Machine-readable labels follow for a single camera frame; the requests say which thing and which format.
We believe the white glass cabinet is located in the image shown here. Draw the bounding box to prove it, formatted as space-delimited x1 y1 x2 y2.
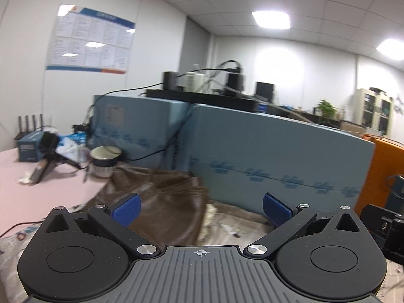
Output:
353 88 393 136

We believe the patterned bed sheet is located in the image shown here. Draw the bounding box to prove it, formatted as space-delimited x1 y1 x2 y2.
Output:
1 201 403 302

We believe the black camera on tripod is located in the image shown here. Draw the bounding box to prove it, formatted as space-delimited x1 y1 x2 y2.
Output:
30 131 83 185

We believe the wall poster with blue border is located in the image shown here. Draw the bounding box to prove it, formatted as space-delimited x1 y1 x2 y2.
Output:
46 4 136 74

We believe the white plastic bag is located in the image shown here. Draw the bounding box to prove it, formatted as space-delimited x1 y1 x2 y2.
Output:
56 132 90 163

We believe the orange board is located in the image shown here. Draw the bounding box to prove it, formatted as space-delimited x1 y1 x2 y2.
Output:
354 135 404 215

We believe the small dark blue box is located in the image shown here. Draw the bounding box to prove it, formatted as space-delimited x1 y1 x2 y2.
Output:
17 131 44 162

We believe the striped ceramic bowl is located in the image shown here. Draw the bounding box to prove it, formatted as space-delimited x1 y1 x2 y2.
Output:
90 146 122 179

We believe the green potted plant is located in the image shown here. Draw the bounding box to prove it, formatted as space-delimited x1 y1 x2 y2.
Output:
316 99 336 119

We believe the black wifi router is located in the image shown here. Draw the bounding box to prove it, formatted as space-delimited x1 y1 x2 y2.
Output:
14 114 44 141

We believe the brown leather garment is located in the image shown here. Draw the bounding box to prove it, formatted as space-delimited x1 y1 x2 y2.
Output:
84 162 208 250

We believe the blue rear carton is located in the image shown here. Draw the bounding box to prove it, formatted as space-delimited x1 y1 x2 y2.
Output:
92 95 192 170

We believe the large blue front carton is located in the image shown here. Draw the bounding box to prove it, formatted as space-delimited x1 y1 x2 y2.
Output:
179 105 374 213

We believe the dark blue vacuum bottle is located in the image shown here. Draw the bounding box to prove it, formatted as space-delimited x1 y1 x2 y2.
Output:
385 174 404 214

